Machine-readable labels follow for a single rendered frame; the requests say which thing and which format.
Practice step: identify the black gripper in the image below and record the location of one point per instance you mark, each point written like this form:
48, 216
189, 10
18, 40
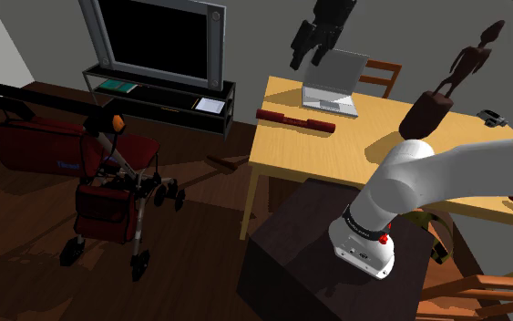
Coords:
334, 17

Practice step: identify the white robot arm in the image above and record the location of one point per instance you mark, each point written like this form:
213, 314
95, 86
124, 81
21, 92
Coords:
420, 178

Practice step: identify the grey open laptop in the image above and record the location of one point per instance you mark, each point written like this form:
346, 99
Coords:
331, 80

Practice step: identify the dark red long bar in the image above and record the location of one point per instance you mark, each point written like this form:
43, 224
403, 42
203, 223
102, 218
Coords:
296, 120

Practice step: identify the brown wooden chair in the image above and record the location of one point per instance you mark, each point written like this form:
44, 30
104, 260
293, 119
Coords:
473, 293
382, 73

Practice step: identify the yellow wooden table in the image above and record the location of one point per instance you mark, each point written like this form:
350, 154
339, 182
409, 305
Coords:
309, 151

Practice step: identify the dark brown human figure statue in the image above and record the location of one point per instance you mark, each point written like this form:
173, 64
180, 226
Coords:
427, 113

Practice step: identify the black television stand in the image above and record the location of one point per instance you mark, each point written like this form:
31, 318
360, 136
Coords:
171, 109

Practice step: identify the grey framed television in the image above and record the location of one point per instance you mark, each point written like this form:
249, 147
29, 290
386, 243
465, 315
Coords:
158, 35

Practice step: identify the small grey black device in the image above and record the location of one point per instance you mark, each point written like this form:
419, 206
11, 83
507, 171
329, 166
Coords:
491, 118

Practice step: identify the dark robot stand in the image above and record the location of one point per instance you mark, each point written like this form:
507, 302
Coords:
296, 249

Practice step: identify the red black wheeled walker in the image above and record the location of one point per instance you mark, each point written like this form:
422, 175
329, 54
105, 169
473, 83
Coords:
38, 146

